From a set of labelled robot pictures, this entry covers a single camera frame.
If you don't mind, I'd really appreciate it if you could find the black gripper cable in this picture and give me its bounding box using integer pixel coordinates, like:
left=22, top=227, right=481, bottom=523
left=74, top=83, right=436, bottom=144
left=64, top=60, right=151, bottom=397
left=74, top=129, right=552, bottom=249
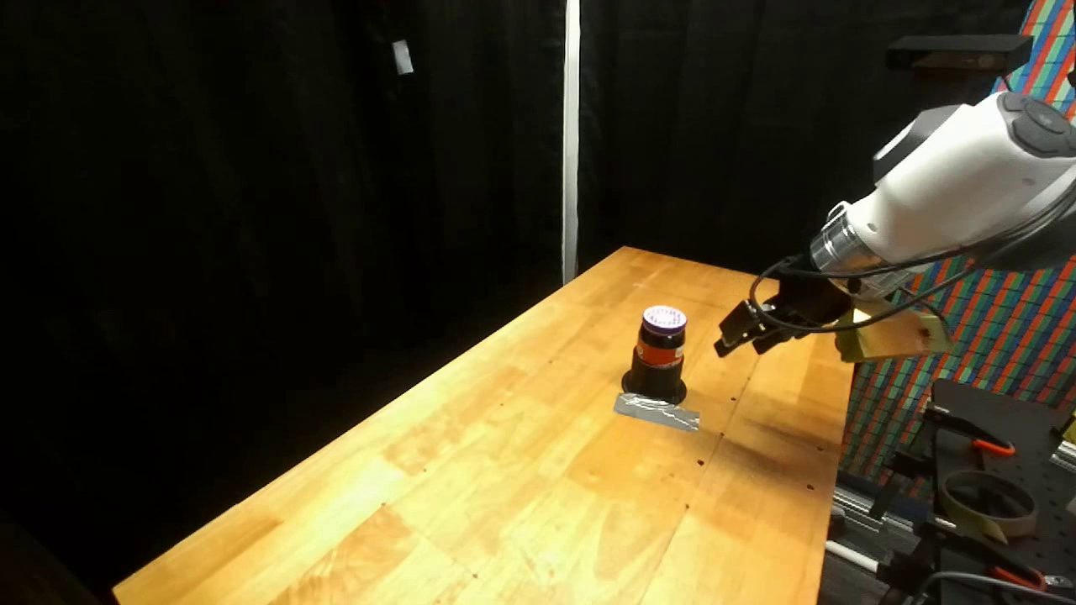
left=742, top=245, right=979, bottom=340

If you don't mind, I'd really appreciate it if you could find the black backdrop curtain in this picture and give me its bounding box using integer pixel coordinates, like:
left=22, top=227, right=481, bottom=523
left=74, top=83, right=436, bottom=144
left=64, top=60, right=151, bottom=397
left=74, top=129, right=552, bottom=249
left=0, top=0, right=1012, bottom=605

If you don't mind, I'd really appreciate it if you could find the black overhead shelf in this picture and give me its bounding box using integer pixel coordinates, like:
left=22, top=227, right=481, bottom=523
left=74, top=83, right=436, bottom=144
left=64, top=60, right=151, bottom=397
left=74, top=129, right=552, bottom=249
left=883, top=31, right=1035, bottom=88

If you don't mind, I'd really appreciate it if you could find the tape roll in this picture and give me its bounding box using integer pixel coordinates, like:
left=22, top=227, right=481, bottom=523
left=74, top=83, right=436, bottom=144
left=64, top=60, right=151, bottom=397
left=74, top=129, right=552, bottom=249
left=932, top=466, right=1042, bottom=546

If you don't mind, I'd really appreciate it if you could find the grey duct tape strip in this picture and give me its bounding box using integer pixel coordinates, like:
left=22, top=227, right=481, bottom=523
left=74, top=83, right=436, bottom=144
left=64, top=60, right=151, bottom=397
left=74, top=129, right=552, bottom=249
left=611, top=390, right=706, bottom=437

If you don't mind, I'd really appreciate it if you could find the multicoloured patterned panel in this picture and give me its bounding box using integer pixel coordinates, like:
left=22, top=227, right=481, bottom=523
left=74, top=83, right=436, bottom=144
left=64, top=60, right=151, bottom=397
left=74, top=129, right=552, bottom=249
left=842, top=0, right=1076, bottom=487

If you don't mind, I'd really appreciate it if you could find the tan wrist camera box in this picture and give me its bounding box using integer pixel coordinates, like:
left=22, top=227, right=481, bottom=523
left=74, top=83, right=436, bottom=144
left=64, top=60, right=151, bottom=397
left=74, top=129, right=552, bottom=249
left=829, top=301, right=954, bottom=367

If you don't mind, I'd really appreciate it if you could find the white vertical pole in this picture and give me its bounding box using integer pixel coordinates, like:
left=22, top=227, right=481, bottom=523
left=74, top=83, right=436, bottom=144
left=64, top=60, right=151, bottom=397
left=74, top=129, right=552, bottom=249
left=559, top=0, right=584, bottom=287

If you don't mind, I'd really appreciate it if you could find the black perforated side table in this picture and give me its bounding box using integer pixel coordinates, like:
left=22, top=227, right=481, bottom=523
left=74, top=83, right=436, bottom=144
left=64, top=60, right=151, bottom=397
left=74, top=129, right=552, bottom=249
left=870, top=376, right=1076, bottom=605

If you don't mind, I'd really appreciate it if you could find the aluminium frame rail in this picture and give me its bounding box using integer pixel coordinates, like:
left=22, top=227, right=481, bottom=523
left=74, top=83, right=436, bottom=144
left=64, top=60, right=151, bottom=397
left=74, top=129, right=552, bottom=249
left=822, top=475, right=937, bottom=576

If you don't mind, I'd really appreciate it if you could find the orange handled clamp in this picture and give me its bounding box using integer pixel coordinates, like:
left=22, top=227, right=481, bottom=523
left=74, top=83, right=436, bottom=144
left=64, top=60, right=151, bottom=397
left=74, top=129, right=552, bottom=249
left=926, top=402, right=1023, bottom=465

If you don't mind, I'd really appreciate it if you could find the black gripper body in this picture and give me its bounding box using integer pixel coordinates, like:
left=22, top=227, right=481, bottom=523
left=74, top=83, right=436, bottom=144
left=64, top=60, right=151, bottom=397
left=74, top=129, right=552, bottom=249
left=765, top=268, right=858, bottom=335

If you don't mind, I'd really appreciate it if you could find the small white tag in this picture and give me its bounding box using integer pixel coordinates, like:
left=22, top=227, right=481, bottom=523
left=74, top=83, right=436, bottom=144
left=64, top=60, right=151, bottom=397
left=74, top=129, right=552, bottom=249
left=391, top=38, right=421, bottom=81

